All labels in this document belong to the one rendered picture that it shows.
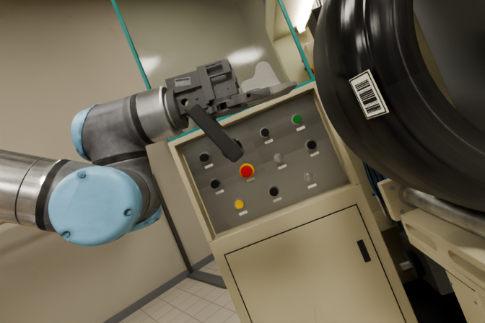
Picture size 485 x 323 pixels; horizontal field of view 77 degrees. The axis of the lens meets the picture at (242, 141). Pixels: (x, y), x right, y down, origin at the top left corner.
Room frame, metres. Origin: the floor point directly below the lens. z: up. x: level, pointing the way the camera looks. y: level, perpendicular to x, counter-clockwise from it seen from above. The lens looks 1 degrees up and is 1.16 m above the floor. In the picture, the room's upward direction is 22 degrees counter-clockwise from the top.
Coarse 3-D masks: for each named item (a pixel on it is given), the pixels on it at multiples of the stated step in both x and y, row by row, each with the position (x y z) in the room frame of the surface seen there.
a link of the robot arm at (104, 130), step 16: (128, 96) 0.51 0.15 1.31; (80, 112) 0.50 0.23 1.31; (96, 112) 0.49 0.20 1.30; (112, 112) 0.48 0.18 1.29; (128, 112) 0.48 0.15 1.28; (80, 128) 0.48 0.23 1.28; (96, 128) 0.48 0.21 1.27; (112, 128) 0.48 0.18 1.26; (128, 128) 0.48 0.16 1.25; (80, 144) 0.49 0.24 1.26; (96, 144) 0.49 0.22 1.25; (112, 144) 0.48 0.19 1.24; (128, 144) 0.50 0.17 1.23; (144, 144) 0.51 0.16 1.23; (96, 160) 0.49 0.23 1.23
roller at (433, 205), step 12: (408, 192) 0.70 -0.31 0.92; (420, 192) 0.66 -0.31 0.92; (420, 204) 0.65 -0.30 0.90; (432, 204) 0.60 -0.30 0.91; (444, 204) 0.56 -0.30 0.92; (456, 204) 0.54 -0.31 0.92; (444, 216) 0.56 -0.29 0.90; (456, 216) 0.52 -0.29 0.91; (468, 216) 0.49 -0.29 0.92; (480, 216) 0.47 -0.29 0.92; (468, 228) 0.50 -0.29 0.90; (480, 228) 0.47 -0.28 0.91
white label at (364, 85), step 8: (368, 72) 0.38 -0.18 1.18; (352, 80) 0.41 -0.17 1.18; (360, 80) 0.40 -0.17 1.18; (368, 80) 0.39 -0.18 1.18; (352, 88) 0.42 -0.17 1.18; (360, 88) 0.41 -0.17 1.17; (368, 88) 0.39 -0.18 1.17; (376, 88) 0.38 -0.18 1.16; (360, 96) 0.41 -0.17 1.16; (368, 96) 0.40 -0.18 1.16; (376, 96) 0.39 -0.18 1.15; (360, 104) 0.42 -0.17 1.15; (368, 104) 0.40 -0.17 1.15; (376, 104) 0.39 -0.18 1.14; (384, 104) 0.38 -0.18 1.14; (368, 112) 0.41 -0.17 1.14; (376, 112) 0.40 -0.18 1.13; (384, 112) 0.39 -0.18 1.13
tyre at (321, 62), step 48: (336, 0) 0.43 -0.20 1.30; (384, 0) 0.38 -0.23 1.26; (336, 48) 0.43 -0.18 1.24; (384, 48) 0.38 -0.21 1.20; (336, 96) 0.48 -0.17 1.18; (384, 96) 0.39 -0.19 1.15; (432, 96) 0.38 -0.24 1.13; (384, 144) 0.42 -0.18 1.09; (432, 144) 0.38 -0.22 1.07; (480, 144) 0.37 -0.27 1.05; (432, 192) 0.44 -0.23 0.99; (480, 192) 0.40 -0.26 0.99
